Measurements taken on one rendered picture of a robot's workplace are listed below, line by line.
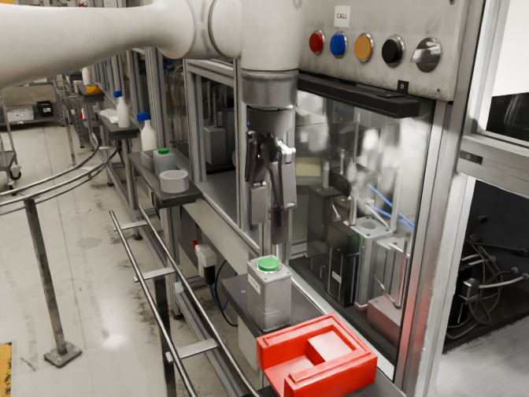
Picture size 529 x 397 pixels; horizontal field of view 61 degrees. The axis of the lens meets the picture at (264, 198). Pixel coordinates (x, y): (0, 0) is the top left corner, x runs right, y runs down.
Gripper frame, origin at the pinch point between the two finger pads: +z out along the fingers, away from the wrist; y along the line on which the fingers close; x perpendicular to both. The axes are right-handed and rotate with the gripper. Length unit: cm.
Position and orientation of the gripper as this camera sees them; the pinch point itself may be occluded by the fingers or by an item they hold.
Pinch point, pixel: (268, 219)
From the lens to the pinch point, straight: 80.3
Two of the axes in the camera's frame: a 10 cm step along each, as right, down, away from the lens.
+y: -4.5, -3.5, 8.2
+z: 0.0, 9.2, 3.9
